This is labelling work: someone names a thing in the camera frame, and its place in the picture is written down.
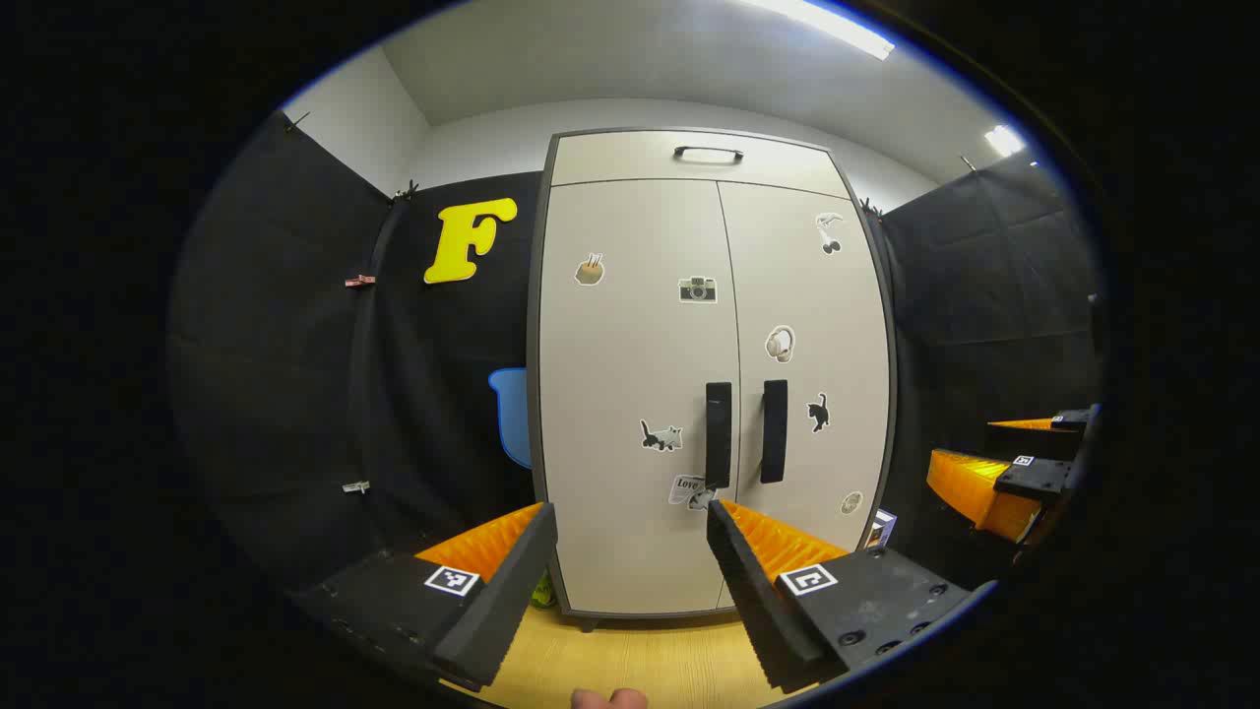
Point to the grey cabinet drawer front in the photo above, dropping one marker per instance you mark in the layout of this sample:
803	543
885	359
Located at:
610	158

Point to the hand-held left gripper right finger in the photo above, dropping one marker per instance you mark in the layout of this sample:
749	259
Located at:
753	601

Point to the grey double-door shoe cabinet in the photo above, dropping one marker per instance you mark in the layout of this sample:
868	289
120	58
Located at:
534	414

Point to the pink clip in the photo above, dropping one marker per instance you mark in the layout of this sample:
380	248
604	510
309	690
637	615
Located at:
359	281

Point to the small ceiling light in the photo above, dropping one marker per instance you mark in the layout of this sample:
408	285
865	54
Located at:
1004	140

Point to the white cardboard box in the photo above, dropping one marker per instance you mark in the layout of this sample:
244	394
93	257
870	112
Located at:
883	527

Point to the yellow plush toy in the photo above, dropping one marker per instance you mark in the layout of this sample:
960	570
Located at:
541	593

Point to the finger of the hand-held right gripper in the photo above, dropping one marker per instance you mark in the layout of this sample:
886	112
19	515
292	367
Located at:
1034	481
1078	417

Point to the black backdrop cloth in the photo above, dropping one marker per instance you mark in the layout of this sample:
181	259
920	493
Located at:
276	394

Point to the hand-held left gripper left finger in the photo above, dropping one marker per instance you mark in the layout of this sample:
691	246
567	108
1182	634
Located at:
507	601

